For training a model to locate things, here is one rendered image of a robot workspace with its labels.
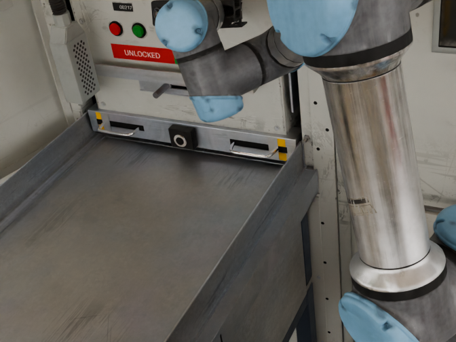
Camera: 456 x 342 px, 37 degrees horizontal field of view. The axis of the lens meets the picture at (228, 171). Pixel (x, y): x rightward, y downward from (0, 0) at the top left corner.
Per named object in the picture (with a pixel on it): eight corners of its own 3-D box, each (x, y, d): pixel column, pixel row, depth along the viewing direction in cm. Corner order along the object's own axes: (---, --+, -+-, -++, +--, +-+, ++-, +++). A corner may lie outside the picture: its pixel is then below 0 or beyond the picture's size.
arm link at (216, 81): (272, 98, 106) (249, 30, 103) (214, 126, 101) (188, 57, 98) (247, 99, 113) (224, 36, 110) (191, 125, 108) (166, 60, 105)
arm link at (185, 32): (164, 65, 99) (142, 9, 97) (184, 51, 109) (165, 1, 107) (212, 48, 97) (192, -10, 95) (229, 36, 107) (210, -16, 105)
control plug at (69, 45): (83, 105, 149) (62, 30, 139) (65, 102, 151) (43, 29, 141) (103, 89, 154) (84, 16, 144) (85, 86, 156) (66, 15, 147)
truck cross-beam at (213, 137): (297, 163, 144) (295, 140, 141) (92, 130, 167) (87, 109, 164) (305, 150, 148) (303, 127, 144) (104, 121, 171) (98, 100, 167)
